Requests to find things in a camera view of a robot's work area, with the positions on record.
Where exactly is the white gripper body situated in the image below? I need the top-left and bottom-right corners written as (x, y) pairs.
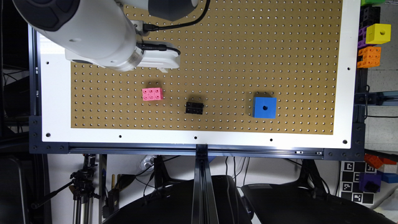
top-left (64, 39), bottom-right (182, 70)

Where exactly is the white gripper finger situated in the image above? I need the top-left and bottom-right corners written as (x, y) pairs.
top-left (157, 68), bottom-right (169, 73)

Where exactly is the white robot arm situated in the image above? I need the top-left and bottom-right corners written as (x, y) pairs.
top-left (13, 0), bottom-right (198, 72)

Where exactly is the pink lego-style block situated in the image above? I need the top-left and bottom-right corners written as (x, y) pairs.
top-left (142, 87), bottom-right (163, 101)

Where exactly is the black lego-style block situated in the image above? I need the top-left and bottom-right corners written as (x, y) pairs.
top-left (185, 101), bottom-right (204, 114)

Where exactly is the purple lego-style block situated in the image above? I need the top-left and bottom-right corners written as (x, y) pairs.
top-left (358, 26), bottom-right (369, 49)

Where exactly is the green block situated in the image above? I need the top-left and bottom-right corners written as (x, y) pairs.
top-left (361, 0), bottom-right (386, 6)

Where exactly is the orange lego-style block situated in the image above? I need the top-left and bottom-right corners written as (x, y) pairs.
top-left (357, 46), bottom-right (381, 68)

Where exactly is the black block stack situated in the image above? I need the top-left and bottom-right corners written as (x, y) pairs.
top-left (359, 6), bottom-right (381, 29)

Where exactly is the orange-red block on floor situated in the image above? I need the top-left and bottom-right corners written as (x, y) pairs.
top-left (364, 154), bottom-right (384, 169)

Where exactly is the blue block on floor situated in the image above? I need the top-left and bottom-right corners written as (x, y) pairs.
top-left (377, 171), bottom-right (398, 184)

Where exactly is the brown pegboard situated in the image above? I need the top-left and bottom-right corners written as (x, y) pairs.
top-left (70, 0), bottom-right (343, 135)

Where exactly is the blue cube with hole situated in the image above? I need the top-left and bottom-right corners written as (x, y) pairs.
top-left (252, 93), bottom-right (277, 119)

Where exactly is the black office chair left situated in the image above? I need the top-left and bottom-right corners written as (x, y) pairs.
top-left (104, 175), bottom-right (251, 224)

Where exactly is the black office chair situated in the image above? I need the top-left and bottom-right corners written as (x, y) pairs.
top-left (104, 175), bottom-right (251, 224)
top-left (241, 184), bottom-right (394, 224)

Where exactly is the black office chair right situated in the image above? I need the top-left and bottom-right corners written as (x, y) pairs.
top-left (241, 184), bottom-right (394, 224)

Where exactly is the yellow cube with hole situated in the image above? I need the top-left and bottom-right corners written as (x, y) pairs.
top-left (366, 24), bottom-right (391, 44)

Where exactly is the fiducial marker sheet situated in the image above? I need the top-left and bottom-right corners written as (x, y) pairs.
top-left (338, 161), bottom-right (376, 205)

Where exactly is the purple cube on floor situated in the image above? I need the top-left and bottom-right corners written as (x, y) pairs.
top-left (359, 173), bottom-right (382, 193)

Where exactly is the black cable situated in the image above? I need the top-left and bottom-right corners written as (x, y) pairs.
top-left (136, 0), bottom-right (211, 56)

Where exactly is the black camera tripod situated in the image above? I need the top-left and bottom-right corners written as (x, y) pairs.
top-left (30, 154), bottom-right (101, 224)

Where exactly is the dark aluminium table frame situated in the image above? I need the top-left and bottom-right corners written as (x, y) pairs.
top-left (28, 24), bottom-right (398, 224)

